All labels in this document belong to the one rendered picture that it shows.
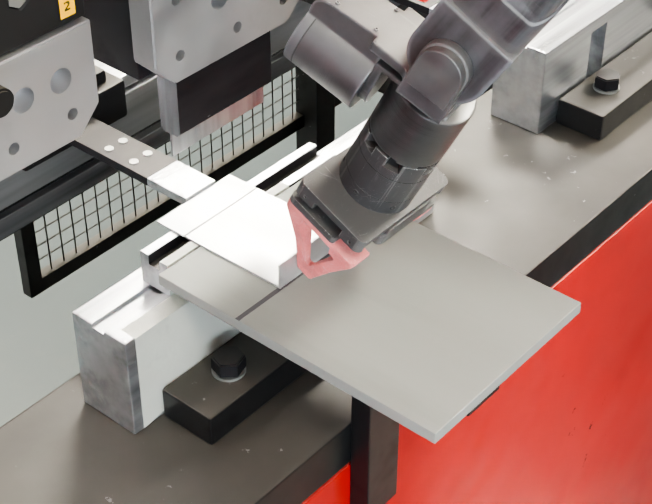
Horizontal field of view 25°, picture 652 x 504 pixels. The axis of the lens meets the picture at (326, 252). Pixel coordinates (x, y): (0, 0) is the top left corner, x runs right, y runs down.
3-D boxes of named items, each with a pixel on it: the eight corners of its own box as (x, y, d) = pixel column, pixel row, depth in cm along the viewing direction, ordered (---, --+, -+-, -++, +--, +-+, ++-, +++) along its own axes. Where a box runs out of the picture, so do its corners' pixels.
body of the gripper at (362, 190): (290, 194, 102) (327, 131, 97) (379, 134, 109) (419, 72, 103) (353, 259, 101) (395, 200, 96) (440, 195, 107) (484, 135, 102)
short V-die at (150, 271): (169, 296, 113) (167, 266, 111) (142, 280, 115) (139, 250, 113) (335, 183, 125) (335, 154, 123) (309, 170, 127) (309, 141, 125)
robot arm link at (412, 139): (458, 129, 93) (497, 84, 96) (373, 63, 93) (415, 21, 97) (414, 191, 98) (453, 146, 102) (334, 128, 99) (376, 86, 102)
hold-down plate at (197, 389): (212, 447, 113) (210, 419, 111) (163, 416, 116) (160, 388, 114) (442, 265, 131) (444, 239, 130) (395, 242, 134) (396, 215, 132)
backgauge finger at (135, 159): (149, 242, 116) (144, 191, 113) (-56, 127, 129) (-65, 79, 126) (251, 177, 123) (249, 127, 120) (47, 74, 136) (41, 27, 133)
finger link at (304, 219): (254, 253, 109) (296, 181, 101) (315, 211, 113) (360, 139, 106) (316, 318, 107) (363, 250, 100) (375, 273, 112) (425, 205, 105)
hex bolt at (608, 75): (610, 97, 148) (612, 84, 147) (587, 88, 150) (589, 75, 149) (624, 86, 150) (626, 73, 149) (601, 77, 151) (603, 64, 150)
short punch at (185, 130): (182, 161, 108) (173, 49, 102) (163, 151, 109) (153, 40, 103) (272, 106, 114) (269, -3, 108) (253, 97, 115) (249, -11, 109)
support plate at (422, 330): (434, 444, 97) (435, 434, 97) (158, 284, 111) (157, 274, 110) (580, 312, 108) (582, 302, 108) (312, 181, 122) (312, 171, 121)
